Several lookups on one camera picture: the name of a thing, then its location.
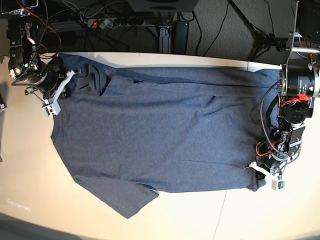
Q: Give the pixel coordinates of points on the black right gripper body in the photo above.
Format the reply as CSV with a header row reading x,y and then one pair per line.
x,y
47,78

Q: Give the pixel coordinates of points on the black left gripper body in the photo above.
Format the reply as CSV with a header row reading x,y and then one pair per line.
x,y
271,162

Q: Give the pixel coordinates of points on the blue grey T-shirt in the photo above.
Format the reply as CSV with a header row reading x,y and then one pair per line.
x,y
125,134

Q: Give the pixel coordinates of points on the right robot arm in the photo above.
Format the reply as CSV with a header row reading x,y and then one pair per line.
x,y
29,65

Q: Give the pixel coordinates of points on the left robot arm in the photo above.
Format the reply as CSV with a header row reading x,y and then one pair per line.
x,y
284,117

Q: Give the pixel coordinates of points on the white power strip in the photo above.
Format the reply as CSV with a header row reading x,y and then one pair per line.
x,y
115,22

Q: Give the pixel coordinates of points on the aluminium table leg profile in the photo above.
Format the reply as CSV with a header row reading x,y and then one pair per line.
x,y
160,27

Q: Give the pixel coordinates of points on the black tripod stand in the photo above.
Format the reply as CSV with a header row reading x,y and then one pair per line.
x,y
262,42

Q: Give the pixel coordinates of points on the black power adapter brick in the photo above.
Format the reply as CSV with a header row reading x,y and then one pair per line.
x,y
179,37

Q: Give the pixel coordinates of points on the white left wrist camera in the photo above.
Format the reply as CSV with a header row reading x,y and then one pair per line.
x,y
278,184

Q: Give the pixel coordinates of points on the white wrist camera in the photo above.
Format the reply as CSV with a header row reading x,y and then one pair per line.
x,y
51,107
278,184

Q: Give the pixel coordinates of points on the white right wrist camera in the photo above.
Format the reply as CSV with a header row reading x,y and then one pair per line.
x,y
51,107

